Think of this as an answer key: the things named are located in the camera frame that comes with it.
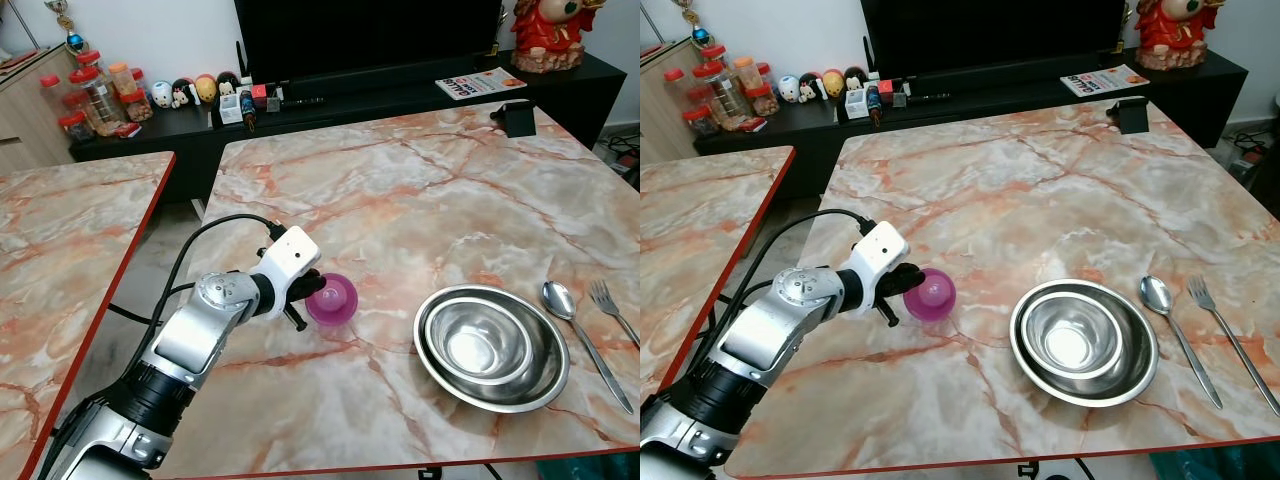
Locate light wooden cabinet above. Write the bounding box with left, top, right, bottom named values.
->
left=0, top=45, right=77, bottom=173
left=640, top=40, right=701, bottom=167

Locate black television console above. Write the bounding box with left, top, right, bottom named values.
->
left=70, top=50, right=627, bottom=206
left=693, top=45, right=1250, bottom=176

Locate teal plastic bag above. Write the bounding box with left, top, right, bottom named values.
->
left=538, top=455, right=641, bottom=480
left=1150, top=450, right=1280, bottom=480

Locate steel spoon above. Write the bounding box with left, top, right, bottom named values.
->
left=1139, top=275, right=1224, bottom=410
left=541, top=281, right=636, bottom=416

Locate large steel bowl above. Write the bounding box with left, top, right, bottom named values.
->
left=1009, top=279, right=1159, bottom=408
left=413, top=285, right=571, bottom=414

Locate small black box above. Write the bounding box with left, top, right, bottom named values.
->
left=490, top=100, right=537, bottom=138
left=1108, top=97, right=1152, bottom=135

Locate big red-lidded clear jar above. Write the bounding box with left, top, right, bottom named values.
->
left=70, top=66, right=126, bottom=136
left=697, top=62, right=751, bottom=131

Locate purple plastic cup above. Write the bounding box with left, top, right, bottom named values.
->
left=903, top=268, right=957, bottom=323
left=305, top=271, right=359, bottom=328

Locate small steel bowl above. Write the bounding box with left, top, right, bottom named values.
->
left=1020, top=291, right=1127, bottom=381
left=424, top=296, right=537, bottom=387

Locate small trophy blue ball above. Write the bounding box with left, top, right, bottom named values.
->
left=45, top=0, right=87, bottom=53
left=675, top=0, right=711, bottom=48

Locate marble-pattern folding table red edge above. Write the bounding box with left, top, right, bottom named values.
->
left=155, top=97, right=641, bottom=480
left=724, top=95, right=1280, bottom=480
left=640, top=145, right=797, bottom=403
left=0, top=150, right=177, bottom=480

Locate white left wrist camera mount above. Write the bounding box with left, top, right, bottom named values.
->
left=850, top=223, right=910, bottom=319
left=258, top=227, right=322, bottom=320

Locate white orange magazine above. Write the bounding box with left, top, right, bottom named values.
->
left=436, top=67, right=528, bottom=101
left=1060, top=64, right=1151, bottom=99

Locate red gold figurine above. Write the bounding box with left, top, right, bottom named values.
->
left=1135, top=0, right=1210, bottom=71
left=510, top=0, right=587, bottom=73

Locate black television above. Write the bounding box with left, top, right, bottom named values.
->
left=860, top=0, right=1128, bottom=77
left=233, top=0, right=504, bottom=83

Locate steel fork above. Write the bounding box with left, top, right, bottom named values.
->
left=588, top=280, right=641, bottom=349
left=1187, top=276, right=1280, bottom=418

